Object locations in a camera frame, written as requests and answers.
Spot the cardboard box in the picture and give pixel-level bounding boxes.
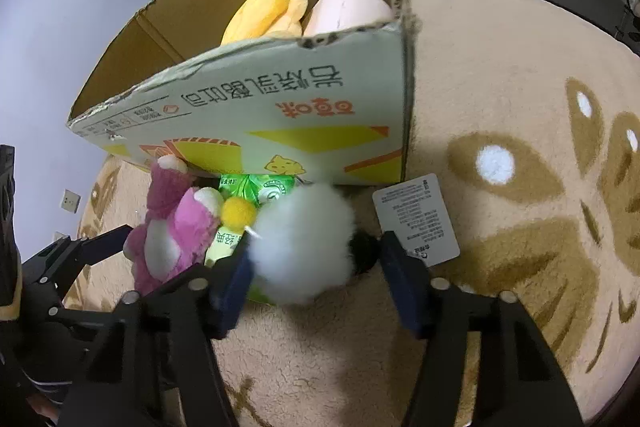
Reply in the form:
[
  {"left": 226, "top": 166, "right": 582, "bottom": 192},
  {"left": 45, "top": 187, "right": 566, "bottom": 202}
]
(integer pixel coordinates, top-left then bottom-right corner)
[{"left": 67, "top": 0, "right": 414, "bottom": 185}]

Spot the white fluffy plush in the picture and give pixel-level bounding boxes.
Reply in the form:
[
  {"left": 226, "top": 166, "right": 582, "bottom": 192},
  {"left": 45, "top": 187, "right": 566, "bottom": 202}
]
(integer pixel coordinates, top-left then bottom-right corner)
[{"left": 248, "top": 183, "right": 356, "bottom": 305}]

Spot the green tissue pack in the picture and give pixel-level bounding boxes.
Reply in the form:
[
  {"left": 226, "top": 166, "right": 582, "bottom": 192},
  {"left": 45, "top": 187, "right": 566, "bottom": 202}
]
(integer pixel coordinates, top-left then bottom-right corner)
[{"left": 203, "top": 172, "right": 298, "bottom": 306}]

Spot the pink plush bear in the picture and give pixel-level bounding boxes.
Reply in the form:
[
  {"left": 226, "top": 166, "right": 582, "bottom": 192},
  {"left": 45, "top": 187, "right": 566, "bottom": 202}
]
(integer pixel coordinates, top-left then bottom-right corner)
[{"left": 122, "top": 155, "right": 224, "bottom": 296}]

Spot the yellow plush toy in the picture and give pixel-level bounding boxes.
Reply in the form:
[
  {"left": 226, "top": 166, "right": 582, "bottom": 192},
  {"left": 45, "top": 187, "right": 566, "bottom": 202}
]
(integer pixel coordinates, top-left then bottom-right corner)
[{"left": 220, "top": 0, "right": 308, "bottom": 46}]

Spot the wall socket upper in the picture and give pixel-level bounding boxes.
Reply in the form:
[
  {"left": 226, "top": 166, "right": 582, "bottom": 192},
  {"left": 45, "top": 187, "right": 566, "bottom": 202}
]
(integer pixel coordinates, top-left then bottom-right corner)
[{"left": 60, "top": 188, "right": 81, "bottom": 213}]

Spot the white paper tag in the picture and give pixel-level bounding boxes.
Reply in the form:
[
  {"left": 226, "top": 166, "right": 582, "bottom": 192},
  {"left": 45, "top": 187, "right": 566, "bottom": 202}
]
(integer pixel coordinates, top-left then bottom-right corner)
[{"left": 372, "top": 173, "right": 460, "bottom": 267}]

